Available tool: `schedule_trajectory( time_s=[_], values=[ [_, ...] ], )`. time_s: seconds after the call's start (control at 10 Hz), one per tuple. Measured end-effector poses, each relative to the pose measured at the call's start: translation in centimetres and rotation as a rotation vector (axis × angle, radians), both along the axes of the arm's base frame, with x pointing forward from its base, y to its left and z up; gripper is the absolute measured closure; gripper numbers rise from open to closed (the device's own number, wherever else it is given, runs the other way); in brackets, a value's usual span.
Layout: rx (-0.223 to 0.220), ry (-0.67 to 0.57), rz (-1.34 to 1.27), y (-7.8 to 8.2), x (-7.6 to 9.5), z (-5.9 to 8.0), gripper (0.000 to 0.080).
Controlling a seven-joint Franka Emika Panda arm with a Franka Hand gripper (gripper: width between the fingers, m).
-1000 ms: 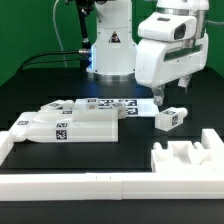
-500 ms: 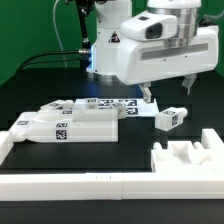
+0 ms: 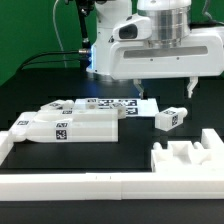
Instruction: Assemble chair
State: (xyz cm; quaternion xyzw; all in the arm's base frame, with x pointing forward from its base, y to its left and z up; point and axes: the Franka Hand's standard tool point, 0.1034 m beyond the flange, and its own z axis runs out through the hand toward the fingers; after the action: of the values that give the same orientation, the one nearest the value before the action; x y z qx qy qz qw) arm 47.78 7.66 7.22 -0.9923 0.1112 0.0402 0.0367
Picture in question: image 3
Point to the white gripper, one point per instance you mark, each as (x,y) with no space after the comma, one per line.
(199,54)

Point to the white flat back plate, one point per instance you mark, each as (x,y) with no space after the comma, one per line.
(135,107)

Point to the white right fence rail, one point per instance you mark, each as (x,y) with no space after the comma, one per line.
(211,140)

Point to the white left fence rail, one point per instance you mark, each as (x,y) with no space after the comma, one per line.
(6,144)

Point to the white chair seat piece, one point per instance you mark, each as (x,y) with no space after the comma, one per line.
(187,157)

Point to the white front fence rail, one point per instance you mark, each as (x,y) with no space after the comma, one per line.
(109,186)

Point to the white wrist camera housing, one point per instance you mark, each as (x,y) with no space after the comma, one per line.
(134,27)

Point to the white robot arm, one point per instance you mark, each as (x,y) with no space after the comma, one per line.
(155,42)

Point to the white fence rail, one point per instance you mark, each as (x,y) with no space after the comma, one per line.
(6,144)
(109,186)
(211,140)

